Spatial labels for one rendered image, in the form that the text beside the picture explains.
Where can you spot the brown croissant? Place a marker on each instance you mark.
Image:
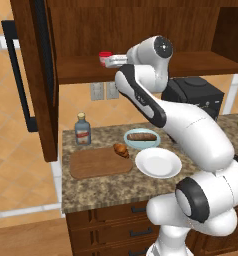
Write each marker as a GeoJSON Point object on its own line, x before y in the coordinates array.
{"type": "Point", "coordinates": [121, 150]}

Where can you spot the black coffee machine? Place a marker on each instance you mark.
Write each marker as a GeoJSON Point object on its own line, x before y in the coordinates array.
{"type": "Point", "coordinates": [194, 93]}

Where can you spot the wooden cutting board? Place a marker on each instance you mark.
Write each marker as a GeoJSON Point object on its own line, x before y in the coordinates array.
{"type": "Point", "coordinates": [97, 163]}

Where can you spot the wooden drawer front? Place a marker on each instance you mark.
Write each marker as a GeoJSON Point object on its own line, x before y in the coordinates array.
{"type": "Point", "coordinates": [114, 250]}
{"type": "Point", "coordinates": [114, 235]}
{"type": "Point", "coordinates": [114, 213]}

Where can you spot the grey wall outlet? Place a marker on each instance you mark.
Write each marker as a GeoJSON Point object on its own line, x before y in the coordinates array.
{"type": "Point", "coordinates": [97, 91]}
{"type": "Point", "coordinates": [112, 90]}

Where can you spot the wooden upper cabinet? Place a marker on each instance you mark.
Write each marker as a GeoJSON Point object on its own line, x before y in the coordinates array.
{"type": "Point", "coordinates": [91, 30]}

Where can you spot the white plate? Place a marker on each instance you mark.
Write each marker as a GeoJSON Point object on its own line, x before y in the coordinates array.
{"type": "Point", "coordinates": [157, 163]}

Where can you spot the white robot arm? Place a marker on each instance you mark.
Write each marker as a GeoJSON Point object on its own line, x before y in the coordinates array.
{"type": "Point", "coordinates": [197, 140]}

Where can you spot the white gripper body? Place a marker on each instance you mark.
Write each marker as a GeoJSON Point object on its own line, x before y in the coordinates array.
{"type": "Point", "coordinates": [116, 61]}

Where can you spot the light blue plate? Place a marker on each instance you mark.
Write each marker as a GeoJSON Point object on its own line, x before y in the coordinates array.
{"type": "Point", "coordinates": [142, 144]}

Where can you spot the red-lidded jam jar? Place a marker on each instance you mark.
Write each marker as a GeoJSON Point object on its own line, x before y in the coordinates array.
{"type": "Point", "coordinates": [104, 56]}

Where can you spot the blue-grey glass bottle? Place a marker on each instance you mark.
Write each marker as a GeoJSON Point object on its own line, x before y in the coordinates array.
{"type": "Point", "coordinates": [82, 131]}

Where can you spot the brown baguette pastry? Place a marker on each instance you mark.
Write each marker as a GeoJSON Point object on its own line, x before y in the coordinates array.
{"type": "Point", "coordinates": [141, 137]}

